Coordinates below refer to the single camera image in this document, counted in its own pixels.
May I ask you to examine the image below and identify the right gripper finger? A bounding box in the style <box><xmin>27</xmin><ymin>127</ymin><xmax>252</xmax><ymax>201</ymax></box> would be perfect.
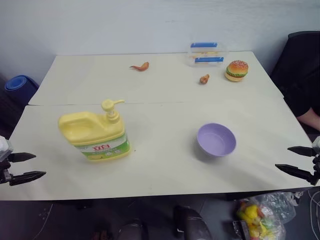
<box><xmin>274</xmin><ymin>163</ymin><xmax>318</xmax><ymax>186</ymax></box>
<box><xmin>287</xmin><ymin>146</ymin><xmax>317</xmax><ymax>157</ymax></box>

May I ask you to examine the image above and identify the clear box with blue latches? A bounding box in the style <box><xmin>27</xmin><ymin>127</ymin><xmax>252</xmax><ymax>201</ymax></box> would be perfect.
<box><xmin>185</xmin><ymin>41</ymin><xmax>230</xmax><ymax>68</ymax></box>

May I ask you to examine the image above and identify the white cable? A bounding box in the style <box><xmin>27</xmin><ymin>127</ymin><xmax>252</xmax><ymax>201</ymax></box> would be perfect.
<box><xmin>308</xmin><ymin>187</ymin><xmax>320</xmax><ymax>226</ymax></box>

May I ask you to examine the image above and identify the toy hamburger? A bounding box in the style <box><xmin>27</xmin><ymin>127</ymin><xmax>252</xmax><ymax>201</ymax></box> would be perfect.
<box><xmin>224</xmin><ymin>60</ymin><xmax>249</xmax><ymax>83</ymax></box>

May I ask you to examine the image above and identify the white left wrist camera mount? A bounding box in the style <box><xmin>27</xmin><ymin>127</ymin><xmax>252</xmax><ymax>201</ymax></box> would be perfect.
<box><xmin>0</xmin><ymin>136</ymin><xmax>14</xmax><ymax>161</ymax></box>

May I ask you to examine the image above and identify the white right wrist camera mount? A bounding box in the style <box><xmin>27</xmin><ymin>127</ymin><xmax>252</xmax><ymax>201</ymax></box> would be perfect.
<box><xmin>311</xmin><ymin>136</ymin><xmax>320</xmax><ymax>156</ymax></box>

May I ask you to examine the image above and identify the black office chair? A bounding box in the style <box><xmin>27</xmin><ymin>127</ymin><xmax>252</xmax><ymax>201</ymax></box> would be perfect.
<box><xmin>270</xmin><ymin>31</ymin><xmax>320</xmax><ymax>119</ymax></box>

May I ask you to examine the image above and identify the blue rolled mat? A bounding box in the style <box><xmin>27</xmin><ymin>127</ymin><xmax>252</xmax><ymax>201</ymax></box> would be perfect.
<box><xmin>4</xmin><ymin>74</ymin><xmax>40</xmax><ymax>101</ymax></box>

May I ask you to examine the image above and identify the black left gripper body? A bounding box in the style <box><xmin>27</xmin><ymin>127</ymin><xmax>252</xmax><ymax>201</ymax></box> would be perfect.
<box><xmin>0</xmin><ymin>159</ymin><xmax>14</xmax><ymax>185</ymax></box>

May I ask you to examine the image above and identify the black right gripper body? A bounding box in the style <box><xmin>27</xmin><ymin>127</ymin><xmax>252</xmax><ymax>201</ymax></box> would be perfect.
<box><xmin>312</xmin><ymin>154</ymin><xmax>320</xmax><ymax>180</ymax></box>

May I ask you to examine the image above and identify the clear bag of colourful toys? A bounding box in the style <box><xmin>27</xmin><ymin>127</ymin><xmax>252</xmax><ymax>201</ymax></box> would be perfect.
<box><xmin>232</xmin><ymin>191</ymin><xmax>297</xmax><ymax>240</ymax></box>

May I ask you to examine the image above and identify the purple plastic bowl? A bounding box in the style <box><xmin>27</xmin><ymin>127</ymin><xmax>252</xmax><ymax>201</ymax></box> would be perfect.
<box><xmin>196</xmin><ymin>122</ymin><xmax>237</xmax><ymax>158</ymax></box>

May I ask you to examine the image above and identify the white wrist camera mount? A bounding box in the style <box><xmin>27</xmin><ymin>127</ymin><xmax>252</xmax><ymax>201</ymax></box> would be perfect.
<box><xmin>0</xmin><ymin>136</ymin><xmax>14</xmax><ymax>161</ymax></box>
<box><xmin>311</xmin><ymin>136</ymin><xmax>320</xmax><ymax>156</ymax></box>

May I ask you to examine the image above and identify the dark rounded shape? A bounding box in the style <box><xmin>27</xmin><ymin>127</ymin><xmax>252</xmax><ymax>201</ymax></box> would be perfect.
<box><xmin>173</xmin><ymin>205</ymin><xmax>211</xmax><ymax>240</ymax></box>
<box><xmin>116</xmin><ymin>218</ymin><xmax>149</xmax><ymax>240</ymax></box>

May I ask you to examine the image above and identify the yellow detergent pump bottle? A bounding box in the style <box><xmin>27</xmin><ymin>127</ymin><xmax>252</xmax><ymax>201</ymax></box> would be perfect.
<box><xmin>58</xmin><ymin>99</ymin><xmax>131</xmax><ymax>164</ymax></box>

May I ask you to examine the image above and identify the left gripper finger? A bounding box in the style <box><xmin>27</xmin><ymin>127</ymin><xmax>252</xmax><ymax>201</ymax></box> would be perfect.
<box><xmin>8</xmin><ymin>152</ymin><xmax>37</xmax><ymax>164</ymax></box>
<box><xmin>9</xmin><ymin>170</ymin><xmax>47</xmax><ymax>187</ymax></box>

